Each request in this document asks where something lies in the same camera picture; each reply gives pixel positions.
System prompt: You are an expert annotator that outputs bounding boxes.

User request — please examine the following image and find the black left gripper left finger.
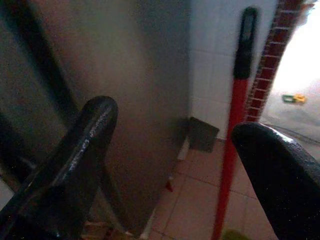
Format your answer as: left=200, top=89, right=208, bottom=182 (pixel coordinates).
left=0, top=95, right=119, bottom=240

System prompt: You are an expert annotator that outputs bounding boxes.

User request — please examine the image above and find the grey metal cabinet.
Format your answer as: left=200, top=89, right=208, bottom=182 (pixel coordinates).
left=32, top=0, right=193, bottom=237

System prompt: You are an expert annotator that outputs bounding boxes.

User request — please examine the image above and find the yellow toy piece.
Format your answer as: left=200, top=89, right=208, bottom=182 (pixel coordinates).
left=293, top=93, right=307, bottom=104

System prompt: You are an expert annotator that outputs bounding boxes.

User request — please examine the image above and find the black floor cable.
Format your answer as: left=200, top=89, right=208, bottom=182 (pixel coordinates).
left=259, top=122, right=320, bottom=143

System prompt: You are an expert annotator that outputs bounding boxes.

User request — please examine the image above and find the red handled olive dustpan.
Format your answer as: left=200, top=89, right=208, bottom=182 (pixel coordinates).
left=209, top=6, right=260, bottom=240

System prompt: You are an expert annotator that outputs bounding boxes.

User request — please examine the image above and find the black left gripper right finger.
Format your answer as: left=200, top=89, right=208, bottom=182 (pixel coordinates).
left=231, top=121, right=320, bottom=240

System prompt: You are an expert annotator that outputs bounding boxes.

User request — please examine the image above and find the small cardboard box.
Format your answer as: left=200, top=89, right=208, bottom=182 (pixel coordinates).
left=184, top=116, right=220, bottom=153

